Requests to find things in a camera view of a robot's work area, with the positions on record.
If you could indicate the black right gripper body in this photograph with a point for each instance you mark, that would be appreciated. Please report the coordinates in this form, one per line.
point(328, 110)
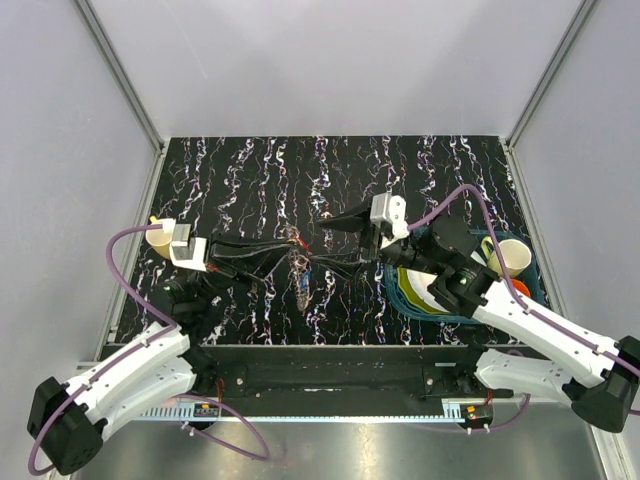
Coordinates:
point(372, 238)

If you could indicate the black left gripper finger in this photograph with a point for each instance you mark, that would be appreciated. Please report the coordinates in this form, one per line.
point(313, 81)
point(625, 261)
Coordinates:
point(249, 267)
point(230, 245)

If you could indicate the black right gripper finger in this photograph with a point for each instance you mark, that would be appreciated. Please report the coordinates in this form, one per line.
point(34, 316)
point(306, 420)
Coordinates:
point(354, 220)
point(346, 266)

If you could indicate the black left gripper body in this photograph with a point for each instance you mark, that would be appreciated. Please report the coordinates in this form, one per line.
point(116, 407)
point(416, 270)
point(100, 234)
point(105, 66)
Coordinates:
point(208, 253)

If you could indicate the blue plastic key tag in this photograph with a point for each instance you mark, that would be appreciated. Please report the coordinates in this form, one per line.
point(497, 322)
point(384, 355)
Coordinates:
point(304, 280)

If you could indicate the red plastic key tag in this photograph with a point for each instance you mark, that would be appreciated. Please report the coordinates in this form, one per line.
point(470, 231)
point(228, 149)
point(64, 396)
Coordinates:
point(304, 245)

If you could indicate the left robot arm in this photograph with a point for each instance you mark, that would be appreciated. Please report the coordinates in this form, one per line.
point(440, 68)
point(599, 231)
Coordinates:
point(70, 421)

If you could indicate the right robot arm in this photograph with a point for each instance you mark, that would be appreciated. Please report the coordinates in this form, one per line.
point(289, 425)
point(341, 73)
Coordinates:
point(595, 375)

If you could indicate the yellow mug on table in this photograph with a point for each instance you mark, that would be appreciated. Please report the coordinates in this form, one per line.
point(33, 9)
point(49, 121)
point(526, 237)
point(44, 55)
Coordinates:
point(160, 239)

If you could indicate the yellow-green plate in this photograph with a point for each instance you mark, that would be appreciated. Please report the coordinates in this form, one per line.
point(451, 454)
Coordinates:
point(408, 291)

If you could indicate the white plate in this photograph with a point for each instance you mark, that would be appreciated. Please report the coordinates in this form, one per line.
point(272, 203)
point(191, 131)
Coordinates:
point(420, 282)

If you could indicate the cream mug in basket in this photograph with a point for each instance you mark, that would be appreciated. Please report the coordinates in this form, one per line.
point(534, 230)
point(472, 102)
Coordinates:
point(516, 255)

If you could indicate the orange cup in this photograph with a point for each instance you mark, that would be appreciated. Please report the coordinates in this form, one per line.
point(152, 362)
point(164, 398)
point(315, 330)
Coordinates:
point(521, 287)

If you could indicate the teal plastic dish basket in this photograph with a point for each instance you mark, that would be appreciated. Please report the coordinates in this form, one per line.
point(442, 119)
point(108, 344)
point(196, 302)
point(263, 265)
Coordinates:
point(399, 302)

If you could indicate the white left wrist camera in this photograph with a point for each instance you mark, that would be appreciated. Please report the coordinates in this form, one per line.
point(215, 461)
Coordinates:
point(187, 251)

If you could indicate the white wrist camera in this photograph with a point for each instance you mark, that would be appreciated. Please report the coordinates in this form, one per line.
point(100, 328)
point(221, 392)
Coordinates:
point(388, 213)
point(187, 251)

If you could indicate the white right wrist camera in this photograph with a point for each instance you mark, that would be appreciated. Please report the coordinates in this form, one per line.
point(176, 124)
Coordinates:
point(388, 213)

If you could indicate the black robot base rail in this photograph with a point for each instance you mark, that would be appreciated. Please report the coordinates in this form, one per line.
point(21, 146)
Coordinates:
point(416, 372)

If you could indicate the left aluminium frame post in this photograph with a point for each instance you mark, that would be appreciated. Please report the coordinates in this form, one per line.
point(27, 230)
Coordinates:
point(104, 45)

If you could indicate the aluminium frame post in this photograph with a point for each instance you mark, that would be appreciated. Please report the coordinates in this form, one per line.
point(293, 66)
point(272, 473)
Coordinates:
point(104, 45)
point(577, 24)

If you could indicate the right aluminium frame post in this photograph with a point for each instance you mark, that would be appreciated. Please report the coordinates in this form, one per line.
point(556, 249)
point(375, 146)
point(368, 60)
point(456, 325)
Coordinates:
point(577, 24)

